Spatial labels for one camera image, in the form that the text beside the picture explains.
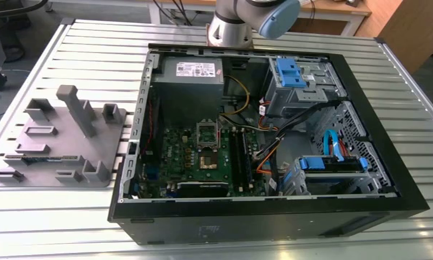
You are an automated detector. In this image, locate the CPU socket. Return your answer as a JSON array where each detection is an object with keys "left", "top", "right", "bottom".
[{"left": 197, "top": 153, "right": 221, "bottom": 171}]

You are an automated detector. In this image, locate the yellow wire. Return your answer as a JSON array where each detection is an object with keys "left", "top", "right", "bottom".
[{"left": 218, "top": 74, "right": 252, "bottom": 117}]

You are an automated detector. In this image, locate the orange wire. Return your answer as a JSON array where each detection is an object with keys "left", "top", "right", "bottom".
[{"left": 254, "top": 147, "right": 277, "bottom": 174}]

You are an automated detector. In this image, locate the black PC case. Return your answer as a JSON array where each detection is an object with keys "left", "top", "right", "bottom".
[{"left": 106, "top": 43, "right": 430, "bottom": 246}]

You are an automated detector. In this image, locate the metal drive cage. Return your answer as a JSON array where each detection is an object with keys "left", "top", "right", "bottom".
[{"left": 264, "top": 56, "right": 349, "bottom": 120}]

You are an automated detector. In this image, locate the blue flat wire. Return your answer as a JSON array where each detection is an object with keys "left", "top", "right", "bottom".
[{"left": 324, "top": 129, "right": 348, "bottom": 163}]

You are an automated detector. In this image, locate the metal disk bay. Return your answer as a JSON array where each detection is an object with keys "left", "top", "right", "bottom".
[{"left": 278, "top": 155, "right": 396, "bottom": 197}]

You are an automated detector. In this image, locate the thin red wire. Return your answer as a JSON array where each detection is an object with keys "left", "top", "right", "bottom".
[{"left": 146, "top": 99, "right": 157, "bottom": 143}]

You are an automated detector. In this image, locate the grey cable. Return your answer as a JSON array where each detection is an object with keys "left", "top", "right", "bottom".
[{"left": 0, "top": 69, "right": 32, "bottom": 95}]

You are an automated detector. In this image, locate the metal socket cover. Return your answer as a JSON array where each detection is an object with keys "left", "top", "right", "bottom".
[{"left": 196, "top": 118, "right": 220, "bottom": 150}]

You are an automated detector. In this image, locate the black graphics card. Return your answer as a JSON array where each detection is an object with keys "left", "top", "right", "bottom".
[{"left": 176, "top": 180, "right": 229, "bottom": 198}]

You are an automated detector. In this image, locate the wooden cabinet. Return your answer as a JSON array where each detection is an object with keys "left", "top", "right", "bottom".
[{"left": 377, "top": 0, "right": 433, "bottom": 74}]

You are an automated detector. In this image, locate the black sleeved cable bundle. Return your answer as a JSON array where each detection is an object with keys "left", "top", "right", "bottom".
[{"left": 252, "top": 99, "right": 348, "bottom": 163}]

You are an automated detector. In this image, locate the hard disk in blue carrier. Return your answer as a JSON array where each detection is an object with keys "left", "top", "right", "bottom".
[{"left": 297, "top": 154, "right": 369, "bottom": 174}]

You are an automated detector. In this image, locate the green motherboard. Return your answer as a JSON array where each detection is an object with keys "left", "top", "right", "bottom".
[{"left": 140, "top": 119, "right": 272, "bottom": 198}]

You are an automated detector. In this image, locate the grey parts rack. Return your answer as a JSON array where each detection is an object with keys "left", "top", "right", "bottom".
[{"left": 0, "top": 84, "right": 128, "bottom": 188}]

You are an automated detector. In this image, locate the grey power supply unit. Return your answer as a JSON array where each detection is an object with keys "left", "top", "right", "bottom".
[{"left": 152, "top": 56, "right": 225, "bottom": 122}]

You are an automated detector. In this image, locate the blue plastic disk carrier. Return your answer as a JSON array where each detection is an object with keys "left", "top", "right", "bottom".
[{"left": 274, "top": 57, "right": 308, "bottom": 88}]

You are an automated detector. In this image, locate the red flat wire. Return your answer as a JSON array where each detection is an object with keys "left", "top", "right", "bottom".
[{"left": 333, "top": 139, "right": 352, "bottom": 159}]

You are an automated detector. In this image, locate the grey wire bundle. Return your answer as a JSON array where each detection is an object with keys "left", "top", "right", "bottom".
[{"left": 218, "top": 115, "right": 280, "bottom": 133}]

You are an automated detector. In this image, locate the wooden desk white frame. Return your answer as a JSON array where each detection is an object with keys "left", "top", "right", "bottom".
[{"left": 288, "top": 0, "right": 373, "bottom": 37}]

